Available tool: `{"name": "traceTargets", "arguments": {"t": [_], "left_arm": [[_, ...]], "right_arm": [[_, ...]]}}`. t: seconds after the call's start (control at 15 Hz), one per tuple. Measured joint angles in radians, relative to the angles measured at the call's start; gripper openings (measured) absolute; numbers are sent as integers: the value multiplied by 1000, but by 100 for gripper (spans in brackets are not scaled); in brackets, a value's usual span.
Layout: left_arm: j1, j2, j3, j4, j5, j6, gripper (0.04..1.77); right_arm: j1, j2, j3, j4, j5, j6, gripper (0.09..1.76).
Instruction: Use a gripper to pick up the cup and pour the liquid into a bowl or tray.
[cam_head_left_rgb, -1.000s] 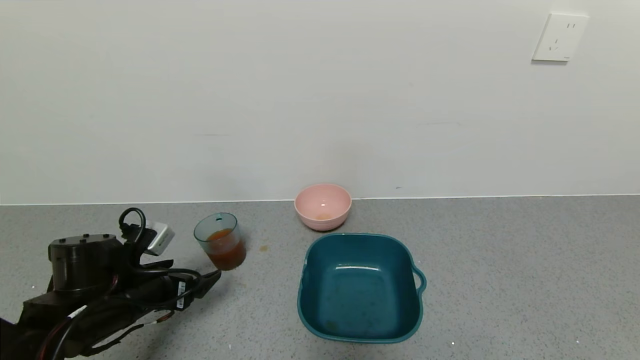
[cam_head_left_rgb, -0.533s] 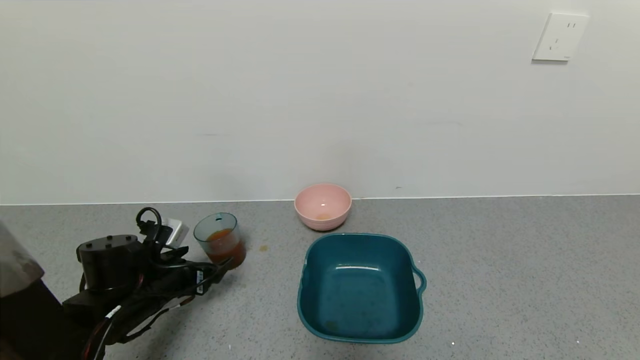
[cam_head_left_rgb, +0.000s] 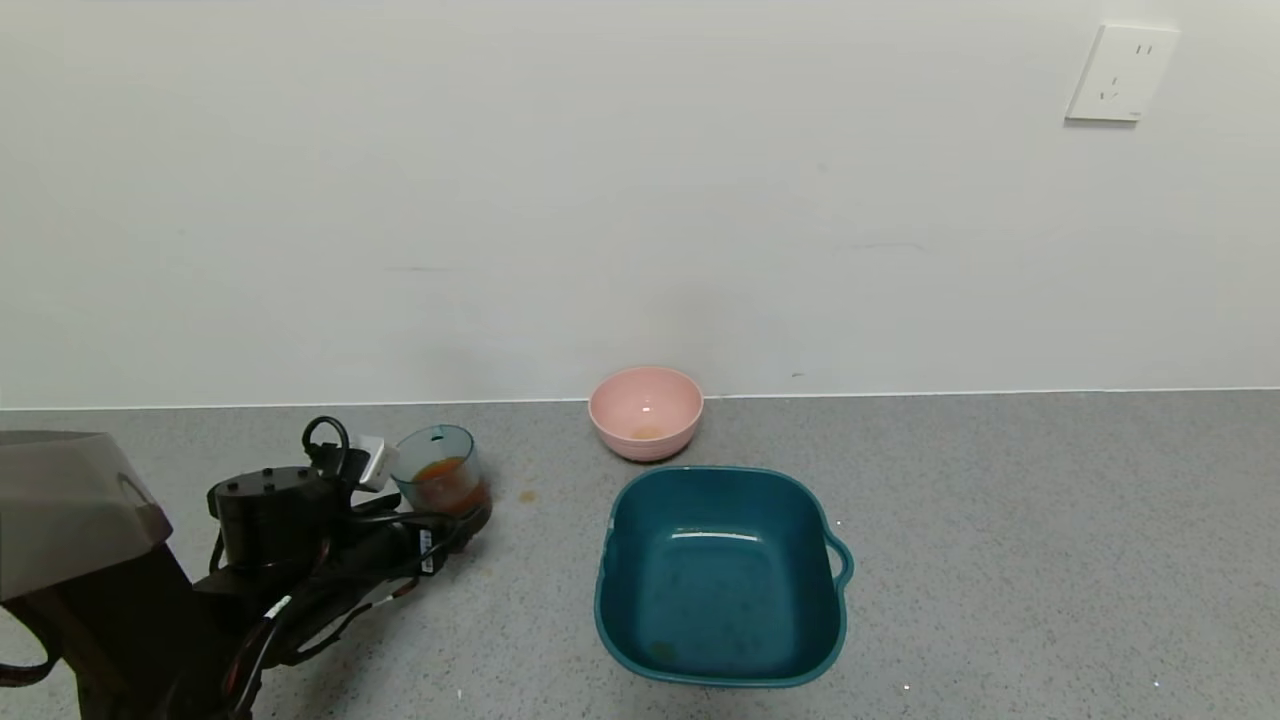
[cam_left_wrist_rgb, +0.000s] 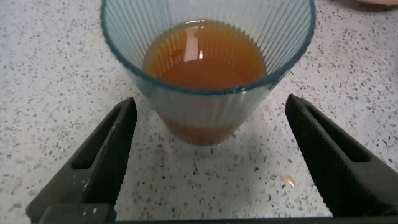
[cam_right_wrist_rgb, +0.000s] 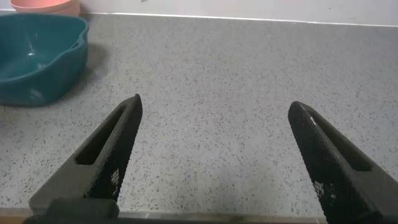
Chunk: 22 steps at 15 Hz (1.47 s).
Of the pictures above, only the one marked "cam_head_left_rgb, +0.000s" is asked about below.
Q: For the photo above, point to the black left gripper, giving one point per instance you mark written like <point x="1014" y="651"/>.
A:
<point x="427" y="550"/>

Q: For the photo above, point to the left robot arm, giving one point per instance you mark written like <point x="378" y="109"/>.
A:
<point x="80" y="500"/>

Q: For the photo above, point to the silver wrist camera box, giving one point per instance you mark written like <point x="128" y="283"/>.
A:
<point x="378" y="462"/>

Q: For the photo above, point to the translucent blue-green plastic cup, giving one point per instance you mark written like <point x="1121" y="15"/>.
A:
<point x="445" y="470"/>

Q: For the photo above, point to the pink ceramic bowl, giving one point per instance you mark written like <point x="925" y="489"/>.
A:
<point x="645" y="415"/>

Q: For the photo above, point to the white wall power outlet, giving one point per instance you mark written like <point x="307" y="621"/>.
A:
<point x="1122" y="74"/>

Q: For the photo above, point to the teal square plastic basin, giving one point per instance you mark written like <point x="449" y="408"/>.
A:
<point x="715" y="590"/>

